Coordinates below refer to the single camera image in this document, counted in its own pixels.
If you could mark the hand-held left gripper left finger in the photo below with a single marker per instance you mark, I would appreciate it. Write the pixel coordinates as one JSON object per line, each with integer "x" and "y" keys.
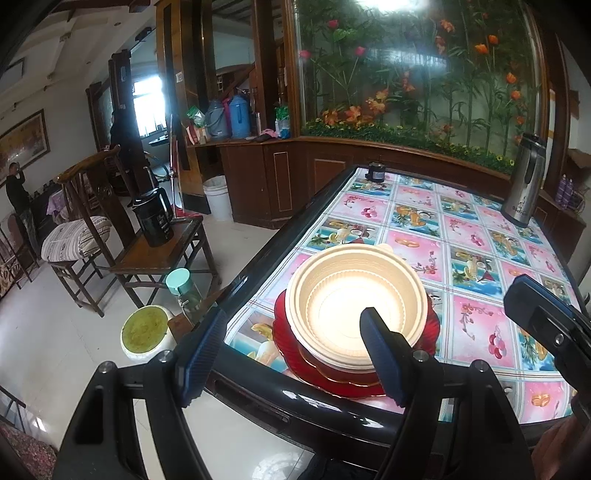
{"x": 203, "y": 353}

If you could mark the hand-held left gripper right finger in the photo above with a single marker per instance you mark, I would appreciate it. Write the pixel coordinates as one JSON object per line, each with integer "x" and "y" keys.
{"x": 383, "y": 360}

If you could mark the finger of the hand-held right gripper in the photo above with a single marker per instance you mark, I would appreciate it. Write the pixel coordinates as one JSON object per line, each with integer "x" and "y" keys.
{"x": 524, "y": 295}

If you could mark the beige plastic bowl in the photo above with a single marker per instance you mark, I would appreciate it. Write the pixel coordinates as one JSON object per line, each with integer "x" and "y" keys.
{"x": 351, "y": 300}
{"x": 332, "y": 363}

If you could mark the red plastic plate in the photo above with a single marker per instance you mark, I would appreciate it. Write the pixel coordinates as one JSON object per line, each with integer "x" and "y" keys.
{"x": 332, "y": 376}
{"x": 284, "y": 341}

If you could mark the person's right hand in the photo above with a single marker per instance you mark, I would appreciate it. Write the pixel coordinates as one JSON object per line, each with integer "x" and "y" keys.
{"x": 556, "y": 443}

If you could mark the white stool green cushion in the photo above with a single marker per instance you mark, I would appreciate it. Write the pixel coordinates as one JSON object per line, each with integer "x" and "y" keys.
{"x": 145, "y": 332}

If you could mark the teal lid water bottle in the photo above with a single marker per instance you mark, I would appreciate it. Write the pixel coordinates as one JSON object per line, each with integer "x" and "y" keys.
{"x": 182, "y": 288}

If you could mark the fruit printed tablecloth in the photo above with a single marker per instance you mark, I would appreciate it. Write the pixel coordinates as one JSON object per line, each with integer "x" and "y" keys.
{"x": 461, "y": 240}

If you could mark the black glossy table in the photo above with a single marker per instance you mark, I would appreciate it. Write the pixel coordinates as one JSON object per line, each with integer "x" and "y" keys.
{"x": 295, "y": 406}

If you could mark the wooden side table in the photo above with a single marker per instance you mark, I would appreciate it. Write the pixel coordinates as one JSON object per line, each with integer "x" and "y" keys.
{"x": 157, "y": 258}

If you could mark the purple bottle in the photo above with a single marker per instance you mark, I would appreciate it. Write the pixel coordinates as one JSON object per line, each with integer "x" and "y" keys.
{"x": 562, "y": 191}
{"x": 569, "y": 193}

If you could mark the stainless steel thermos jug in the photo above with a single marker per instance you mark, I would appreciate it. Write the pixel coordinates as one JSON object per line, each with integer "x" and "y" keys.
{"x": 524, "y": 184}

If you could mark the black electric kettle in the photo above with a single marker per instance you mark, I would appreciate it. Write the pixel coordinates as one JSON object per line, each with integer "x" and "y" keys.
{"x": 154, "y": 219}

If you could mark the white plastic bucket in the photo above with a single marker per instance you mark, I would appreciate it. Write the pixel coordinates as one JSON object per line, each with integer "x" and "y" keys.
{"x": 218, "y": 198}

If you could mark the wooden chair with striped cushion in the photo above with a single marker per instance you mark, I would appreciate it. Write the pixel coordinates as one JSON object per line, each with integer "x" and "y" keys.
{"x": 76, "y": 240}

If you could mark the small black container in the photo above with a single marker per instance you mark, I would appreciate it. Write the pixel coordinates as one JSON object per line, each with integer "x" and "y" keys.
{"x": 376, "y": 172}

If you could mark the wooden cabinet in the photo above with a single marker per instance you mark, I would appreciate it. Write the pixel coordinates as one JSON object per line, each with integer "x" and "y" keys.
{"x": 286, "y": 175}

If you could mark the light blue thermos flask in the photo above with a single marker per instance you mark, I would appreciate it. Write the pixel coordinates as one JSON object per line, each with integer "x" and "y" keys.
{"x": 217, "y": 121}

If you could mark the dark blue thermos flask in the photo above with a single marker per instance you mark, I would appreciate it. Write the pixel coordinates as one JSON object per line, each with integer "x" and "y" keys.
{"x": 239, "y": 117}

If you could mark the green packet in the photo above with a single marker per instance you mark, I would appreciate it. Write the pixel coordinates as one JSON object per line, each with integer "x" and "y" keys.
{"x": 281, "y": 121}

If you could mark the floral glass partition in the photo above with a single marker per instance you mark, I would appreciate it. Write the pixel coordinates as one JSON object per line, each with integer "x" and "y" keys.
{"x": 415, "y": 74}

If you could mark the framed wall painting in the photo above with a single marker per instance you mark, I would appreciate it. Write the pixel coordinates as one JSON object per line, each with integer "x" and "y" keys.
{"x": 23, "y": 143}

